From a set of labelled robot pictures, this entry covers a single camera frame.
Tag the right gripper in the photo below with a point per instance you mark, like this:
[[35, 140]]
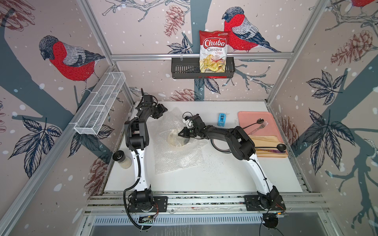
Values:
[[184, 132]]

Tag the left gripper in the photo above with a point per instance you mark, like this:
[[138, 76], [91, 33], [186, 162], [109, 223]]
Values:
[[162, 109]]

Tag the clear bubble wrap sheet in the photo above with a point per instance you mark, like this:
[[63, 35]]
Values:
[[171, 151]]

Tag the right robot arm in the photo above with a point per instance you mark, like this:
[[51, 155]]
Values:
[[242, 147]]

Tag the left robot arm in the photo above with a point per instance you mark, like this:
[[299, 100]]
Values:
[[137, 140]]

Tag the blue tape dispenser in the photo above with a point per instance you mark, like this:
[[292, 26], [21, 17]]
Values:
[[221, 120]]

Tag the white plate dark rim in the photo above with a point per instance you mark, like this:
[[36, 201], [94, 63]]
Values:
[[219, 149]]

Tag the shaker jar black lid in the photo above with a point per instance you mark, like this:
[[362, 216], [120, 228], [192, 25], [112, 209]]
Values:
[[120, 157]]

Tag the pink tray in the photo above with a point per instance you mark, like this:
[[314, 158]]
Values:
[[251, 121]]

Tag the black spoon on tray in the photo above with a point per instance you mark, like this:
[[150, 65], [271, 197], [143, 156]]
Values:
[[259, 121]]

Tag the silver fork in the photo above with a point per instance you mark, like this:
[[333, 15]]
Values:
[[263, 125]]

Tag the Chuba cassava chips bag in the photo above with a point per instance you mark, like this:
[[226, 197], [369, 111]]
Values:
[[213, 51]]

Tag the black ladle spoon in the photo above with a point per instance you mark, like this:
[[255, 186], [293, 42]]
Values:
[[279, 147]]

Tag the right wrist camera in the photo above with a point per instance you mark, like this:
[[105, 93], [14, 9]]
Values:
[[188, 121]]

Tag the black wire basket shelf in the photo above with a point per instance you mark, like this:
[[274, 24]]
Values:
[[188, 68]]

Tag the white mesh wall shelf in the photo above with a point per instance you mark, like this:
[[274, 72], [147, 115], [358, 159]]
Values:
[[96, 112]]

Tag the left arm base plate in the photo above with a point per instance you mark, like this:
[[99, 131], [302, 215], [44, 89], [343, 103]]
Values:
[[159, 205]]

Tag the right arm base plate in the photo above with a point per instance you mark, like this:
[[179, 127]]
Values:
[[258, 203]]

